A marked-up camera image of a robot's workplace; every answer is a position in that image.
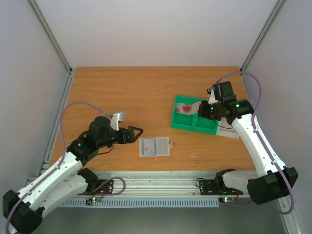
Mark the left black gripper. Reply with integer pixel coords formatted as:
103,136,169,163
98,126,143,148

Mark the translucent grey card holder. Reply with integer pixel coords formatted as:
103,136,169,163
139,137,173,157

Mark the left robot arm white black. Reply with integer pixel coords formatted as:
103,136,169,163
2,116,143,234

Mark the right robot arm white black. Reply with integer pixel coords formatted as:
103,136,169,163
198,81,298,205

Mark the card with red circles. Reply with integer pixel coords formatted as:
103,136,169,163
175,103,193,115

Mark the green middle bin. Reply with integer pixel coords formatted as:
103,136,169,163
192,113,218,135

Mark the green bin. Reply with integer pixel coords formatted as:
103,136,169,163
192,113,218,135
171,95,200,131

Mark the white right bin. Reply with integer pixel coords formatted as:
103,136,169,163
216,121,240,139

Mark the green left bin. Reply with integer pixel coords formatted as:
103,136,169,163
171,95,200,131

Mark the left small circuit board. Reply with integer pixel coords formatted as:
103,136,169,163
85,197,101,205

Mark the small circuit board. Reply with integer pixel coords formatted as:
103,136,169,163
219,197,237,204
85,197,101,205

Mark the right small circuit board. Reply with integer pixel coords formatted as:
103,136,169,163
219,197,237,204

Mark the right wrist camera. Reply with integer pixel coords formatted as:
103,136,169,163
207,87,218,104

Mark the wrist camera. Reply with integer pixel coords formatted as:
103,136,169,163
110,112,125,131
207,87,218,104

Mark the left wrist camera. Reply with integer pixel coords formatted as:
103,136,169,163
110,112,125,131

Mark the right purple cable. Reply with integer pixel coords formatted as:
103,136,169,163
215,71,296,215

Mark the aluminium front rail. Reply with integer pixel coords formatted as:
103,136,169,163
26,170,259,197

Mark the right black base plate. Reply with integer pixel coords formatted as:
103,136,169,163
195,178,243,196

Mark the grey slotted cable duct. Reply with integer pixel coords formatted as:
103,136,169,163
61,197,219,209

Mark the right aluminium frame post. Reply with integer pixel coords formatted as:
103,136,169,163
240,0,286,71

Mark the aluminium frame post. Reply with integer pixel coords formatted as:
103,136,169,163
240,0,286,71
27,0,73,74

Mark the left aluminium frame post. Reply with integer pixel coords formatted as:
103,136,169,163
27,0,73,74

